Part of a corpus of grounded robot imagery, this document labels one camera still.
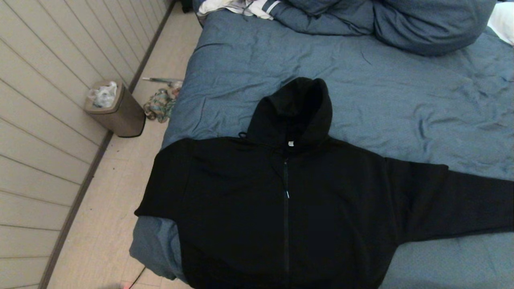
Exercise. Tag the black hoodie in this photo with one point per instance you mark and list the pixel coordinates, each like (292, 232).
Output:
(241, 200)

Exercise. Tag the white striped garment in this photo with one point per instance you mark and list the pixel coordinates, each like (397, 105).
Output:
(257, 7)

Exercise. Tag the clear plastic bin bag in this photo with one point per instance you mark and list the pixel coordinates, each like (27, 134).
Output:
(103, 96)

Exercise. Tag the thin grey rod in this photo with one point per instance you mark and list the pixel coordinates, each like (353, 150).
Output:
(160, 79)

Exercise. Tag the blue bed cover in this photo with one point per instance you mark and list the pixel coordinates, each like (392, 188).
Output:
(361, 60)

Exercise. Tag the brown trash bin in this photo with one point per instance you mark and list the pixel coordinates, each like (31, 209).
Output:
(124, 116)

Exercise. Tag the bunched blue duvet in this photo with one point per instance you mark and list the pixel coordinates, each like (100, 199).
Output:
(421, 24)

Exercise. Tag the white pillow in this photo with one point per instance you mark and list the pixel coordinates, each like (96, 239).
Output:
(504, 22)

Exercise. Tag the small dark object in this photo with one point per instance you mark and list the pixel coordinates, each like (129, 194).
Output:
(186, 5)

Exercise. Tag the multicoloured cloth bundle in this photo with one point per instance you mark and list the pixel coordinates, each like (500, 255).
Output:
(160, 106)

